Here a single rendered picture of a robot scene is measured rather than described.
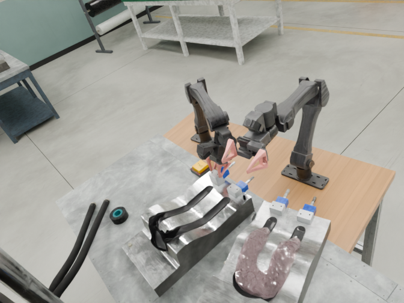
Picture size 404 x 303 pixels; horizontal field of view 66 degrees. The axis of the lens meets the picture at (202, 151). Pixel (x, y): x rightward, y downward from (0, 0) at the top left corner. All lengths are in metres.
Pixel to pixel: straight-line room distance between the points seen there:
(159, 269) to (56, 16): 6.82
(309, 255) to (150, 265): 0.57
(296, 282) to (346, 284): 0.18
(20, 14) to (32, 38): 0.47
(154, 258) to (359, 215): 0.79
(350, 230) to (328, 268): 0.18
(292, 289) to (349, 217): 0.40
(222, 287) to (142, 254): 0.38
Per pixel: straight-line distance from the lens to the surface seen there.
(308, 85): 1.21
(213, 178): 1.33
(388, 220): 2.35
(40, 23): 7.53
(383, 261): 2.18
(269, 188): 1.42
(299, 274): 1.07
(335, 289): 1.16
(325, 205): 1.35
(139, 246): 1.31
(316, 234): 1.19
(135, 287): 1.30
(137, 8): 7.24
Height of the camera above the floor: 1.84
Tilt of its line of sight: 38 degrees down
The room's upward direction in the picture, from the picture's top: 18 degrees counter-clockwise
